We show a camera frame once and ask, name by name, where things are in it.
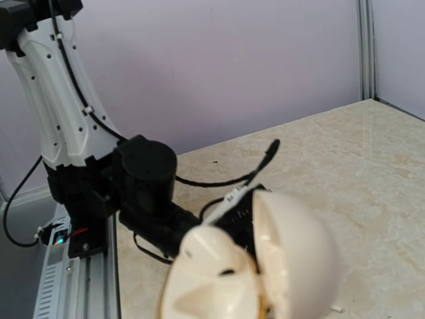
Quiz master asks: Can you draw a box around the white earbud charging case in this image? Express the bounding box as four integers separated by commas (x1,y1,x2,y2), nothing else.
157,191,341,318

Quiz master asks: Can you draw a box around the white earbud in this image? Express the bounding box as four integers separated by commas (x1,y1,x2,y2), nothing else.
331,306,345,313

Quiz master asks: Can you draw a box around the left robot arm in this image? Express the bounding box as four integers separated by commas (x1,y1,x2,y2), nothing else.
1,1,199,263

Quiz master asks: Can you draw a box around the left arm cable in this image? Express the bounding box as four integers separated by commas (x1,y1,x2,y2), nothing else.
175,138,282,189

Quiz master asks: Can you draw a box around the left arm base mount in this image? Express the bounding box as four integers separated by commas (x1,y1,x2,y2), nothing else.
64,199,110,259

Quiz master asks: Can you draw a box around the front aluminium rail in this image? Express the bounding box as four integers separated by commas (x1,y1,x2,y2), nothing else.
31,202,122,319

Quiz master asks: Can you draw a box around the right aluminium frame post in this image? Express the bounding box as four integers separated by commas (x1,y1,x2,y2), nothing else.
356,0,377,100

